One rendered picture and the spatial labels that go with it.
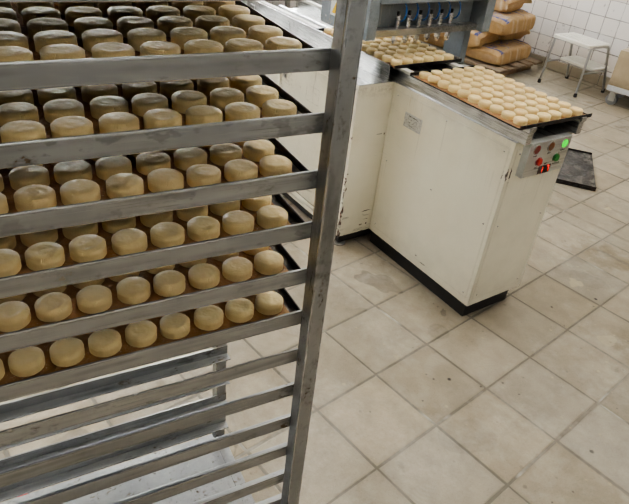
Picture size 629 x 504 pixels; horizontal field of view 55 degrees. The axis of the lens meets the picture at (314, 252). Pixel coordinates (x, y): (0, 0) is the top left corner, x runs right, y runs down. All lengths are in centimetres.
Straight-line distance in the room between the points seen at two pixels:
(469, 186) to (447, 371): 73
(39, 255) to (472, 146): 186
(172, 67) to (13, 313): 42
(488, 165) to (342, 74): 163
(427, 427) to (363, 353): 41
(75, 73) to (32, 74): 4
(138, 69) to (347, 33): 26
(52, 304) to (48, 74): 36
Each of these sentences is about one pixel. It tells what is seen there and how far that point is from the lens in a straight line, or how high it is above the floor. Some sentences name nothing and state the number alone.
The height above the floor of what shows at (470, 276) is 23.
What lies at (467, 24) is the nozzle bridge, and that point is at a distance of 302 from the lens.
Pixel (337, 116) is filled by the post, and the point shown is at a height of 134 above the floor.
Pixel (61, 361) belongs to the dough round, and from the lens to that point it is 101.
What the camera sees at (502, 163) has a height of 74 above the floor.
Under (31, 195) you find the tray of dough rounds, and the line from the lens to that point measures 86.
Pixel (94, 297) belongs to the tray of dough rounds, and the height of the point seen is 106.
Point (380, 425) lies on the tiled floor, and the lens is 221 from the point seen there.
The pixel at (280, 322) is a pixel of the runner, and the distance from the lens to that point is 105.
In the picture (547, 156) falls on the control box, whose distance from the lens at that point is 246.
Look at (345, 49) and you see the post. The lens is 83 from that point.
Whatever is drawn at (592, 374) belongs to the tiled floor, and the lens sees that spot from 273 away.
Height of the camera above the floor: 165
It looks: 33 degrees down
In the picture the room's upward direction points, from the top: 7 degrees clockwise
